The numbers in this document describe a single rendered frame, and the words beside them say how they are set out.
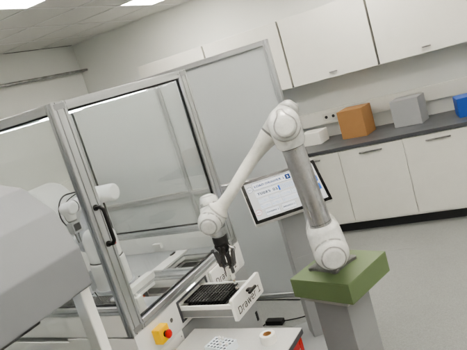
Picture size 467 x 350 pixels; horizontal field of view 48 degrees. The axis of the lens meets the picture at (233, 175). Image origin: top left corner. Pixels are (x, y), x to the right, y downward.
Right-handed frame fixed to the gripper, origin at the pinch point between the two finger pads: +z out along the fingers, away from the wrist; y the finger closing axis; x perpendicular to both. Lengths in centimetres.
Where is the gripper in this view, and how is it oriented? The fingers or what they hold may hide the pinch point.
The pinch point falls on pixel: (230, 273)
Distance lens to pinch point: 267.1
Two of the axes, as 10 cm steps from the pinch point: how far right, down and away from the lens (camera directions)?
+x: -4.4, 3.0, -8.4
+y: -8.5, 1.4, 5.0
